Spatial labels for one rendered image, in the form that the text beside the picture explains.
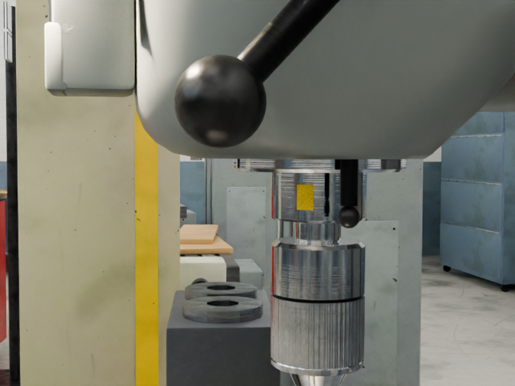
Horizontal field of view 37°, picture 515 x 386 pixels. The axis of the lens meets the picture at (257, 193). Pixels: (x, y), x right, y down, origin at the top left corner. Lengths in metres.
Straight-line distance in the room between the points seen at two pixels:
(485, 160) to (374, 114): 7.59
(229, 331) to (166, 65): 0.53
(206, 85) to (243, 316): 0.62
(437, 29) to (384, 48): 0.02
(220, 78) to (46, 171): 1.87
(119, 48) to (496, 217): 7.41
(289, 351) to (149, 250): 1.74
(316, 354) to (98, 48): 0.17
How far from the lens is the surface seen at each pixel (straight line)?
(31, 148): 2.10
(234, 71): 0.24
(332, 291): 0.37
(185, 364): 0.83
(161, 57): 0.32
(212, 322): 0.84
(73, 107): 2.10
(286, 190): 0.37
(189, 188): 9.42
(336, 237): 0.38
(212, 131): 0.24
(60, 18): 0.36
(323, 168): 0.35
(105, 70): 0.36
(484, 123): 7.94
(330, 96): 0.31
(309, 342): 0.38
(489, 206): 7.84
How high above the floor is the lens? 1.31
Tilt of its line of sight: 3 degrees down
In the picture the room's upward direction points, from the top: straight up
